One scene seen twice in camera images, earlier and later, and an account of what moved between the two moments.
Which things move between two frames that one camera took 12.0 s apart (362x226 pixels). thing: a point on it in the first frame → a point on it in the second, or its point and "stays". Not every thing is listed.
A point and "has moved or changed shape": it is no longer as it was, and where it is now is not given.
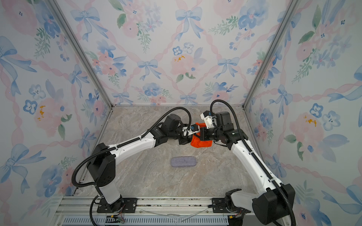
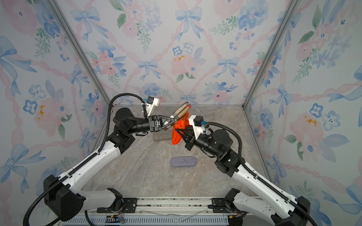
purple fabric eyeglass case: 183,161 stays
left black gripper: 185,141 → 154,124
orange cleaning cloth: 195,140 has moved or changed shape
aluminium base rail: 83,211 stays
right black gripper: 203,135 → 191,141
